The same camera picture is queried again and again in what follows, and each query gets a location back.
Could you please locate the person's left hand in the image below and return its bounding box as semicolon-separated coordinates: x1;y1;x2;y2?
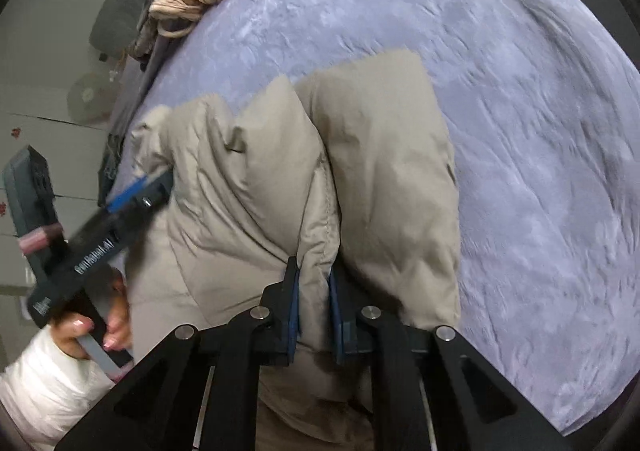
50;276;133;357

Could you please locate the beige puffer jacket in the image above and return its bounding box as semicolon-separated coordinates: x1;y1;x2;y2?
122;48;463;451

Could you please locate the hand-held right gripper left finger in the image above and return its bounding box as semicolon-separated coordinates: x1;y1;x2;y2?
52;256;301;451

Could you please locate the white round fan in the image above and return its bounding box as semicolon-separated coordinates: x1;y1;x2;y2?
67;72;118;124

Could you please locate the dark striped cloth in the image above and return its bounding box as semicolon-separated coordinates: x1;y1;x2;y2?
126;0;173;69

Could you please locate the lavender plush blanket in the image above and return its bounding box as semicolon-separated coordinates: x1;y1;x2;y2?
97;0;640;434

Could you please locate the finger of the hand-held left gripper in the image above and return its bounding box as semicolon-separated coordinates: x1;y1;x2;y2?
105;166;173;228

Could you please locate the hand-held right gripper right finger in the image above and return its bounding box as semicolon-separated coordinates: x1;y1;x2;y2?
327;265;573;451

